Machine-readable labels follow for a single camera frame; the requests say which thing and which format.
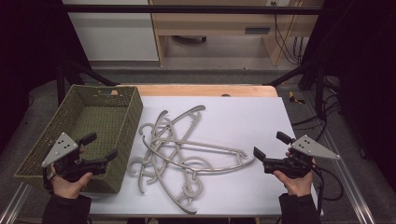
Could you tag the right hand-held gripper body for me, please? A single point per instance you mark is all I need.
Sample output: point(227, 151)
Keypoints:
point(311, 148)

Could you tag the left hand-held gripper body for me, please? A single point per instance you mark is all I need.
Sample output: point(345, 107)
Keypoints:
point(59, 150)

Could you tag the green woven basket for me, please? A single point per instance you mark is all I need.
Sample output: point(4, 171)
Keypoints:
point(93, 124)

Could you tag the person's left hand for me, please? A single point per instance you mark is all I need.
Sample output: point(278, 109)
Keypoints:
point(68, 188)

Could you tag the person's right hand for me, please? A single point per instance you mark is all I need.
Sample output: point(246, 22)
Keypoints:
point(297, 186)

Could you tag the yellow and black tool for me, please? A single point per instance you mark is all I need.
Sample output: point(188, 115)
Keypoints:
point(294, 99)

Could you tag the black metal stand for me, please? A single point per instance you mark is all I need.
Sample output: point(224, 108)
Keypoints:
point(319, 93)
point(60, 81)

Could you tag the white cabinet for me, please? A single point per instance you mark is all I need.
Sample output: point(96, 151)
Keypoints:
point(118, 37)

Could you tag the wooden desk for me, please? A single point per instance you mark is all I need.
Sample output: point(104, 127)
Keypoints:
point(218, 23)

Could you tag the aluminium rail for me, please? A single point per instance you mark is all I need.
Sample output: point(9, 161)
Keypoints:
point(351, 186)
point(12, 205)

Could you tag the black metal frame bar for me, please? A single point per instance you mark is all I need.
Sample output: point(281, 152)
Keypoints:
point(186, 9)

